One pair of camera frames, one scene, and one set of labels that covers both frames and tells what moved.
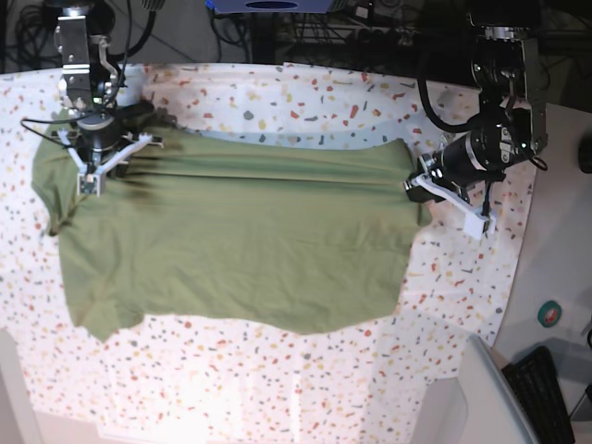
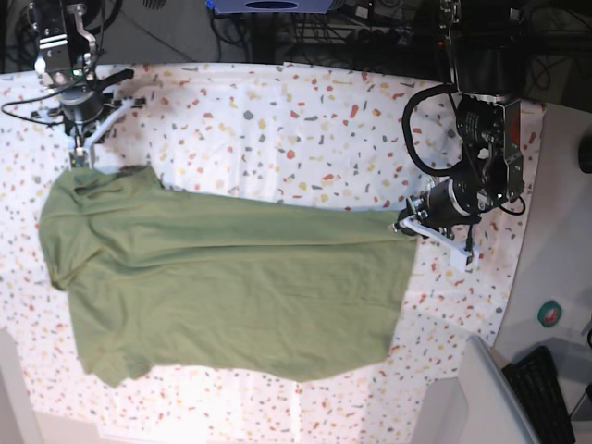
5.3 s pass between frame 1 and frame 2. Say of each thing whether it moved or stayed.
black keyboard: stayed
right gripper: moved
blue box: stayed
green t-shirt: moved
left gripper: moved
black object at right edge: stayed
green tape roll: stayed
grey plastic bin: stayed
